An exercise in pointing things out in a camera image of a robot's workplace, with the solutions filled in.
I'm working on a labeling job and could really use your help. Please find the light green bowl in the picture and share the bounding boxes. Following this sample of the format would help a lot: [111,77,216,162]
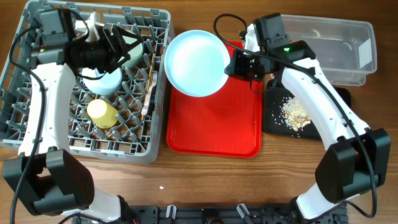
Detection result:
[122,35,144,67]

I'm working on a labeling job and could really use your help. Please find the wooden chopstick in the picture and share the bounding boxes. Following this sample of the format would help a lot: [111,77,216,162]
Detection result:
[141,52,155,121]

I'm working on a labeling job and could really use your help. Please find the light blue bowl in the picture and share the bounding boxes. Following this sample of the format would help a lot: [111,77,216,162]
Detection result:
[83,68,122,95]

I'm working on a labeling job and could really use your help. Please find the white round plate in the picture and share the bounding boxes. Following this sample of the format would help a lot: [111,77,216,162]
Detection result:
[164,30,230,97]

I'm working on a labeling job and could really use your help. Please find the yellow plastic cup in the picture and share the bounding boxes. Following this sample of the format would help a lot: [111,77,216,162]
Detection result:
[87,99,118,129]

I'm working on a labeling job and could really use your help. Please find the food scraps and rice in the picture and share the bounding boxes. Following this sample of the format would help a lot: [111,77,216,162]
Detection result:
[271,96,312,132]

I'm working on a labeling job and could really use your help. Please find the white plastic fork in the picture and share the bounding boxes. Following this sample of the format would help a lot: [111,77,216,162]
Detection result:
[141,72,158,116]

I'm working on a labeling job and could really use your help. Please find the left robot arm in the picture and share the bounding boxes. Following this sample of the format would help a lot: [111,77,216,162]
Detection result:
[2,9,142,223]

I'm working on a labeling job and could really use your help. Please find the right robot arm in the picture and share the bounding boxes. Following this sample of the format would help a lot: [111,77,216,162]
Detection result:
[225,13,391,223]

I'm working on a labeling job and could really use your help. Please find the black plastic tray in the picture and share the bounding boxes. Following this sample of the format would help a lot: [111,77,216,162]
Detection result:
[262,78,352,140]

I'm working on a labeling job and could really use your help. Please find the red plastic tray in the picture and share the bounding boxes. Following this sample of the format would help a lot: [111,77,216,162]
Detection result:
[165,40,264,159]

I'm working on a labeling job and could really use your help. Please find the clear plastic bin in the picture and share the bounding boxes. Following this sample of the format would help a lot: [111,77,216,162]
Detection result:
[282,14,377,86]

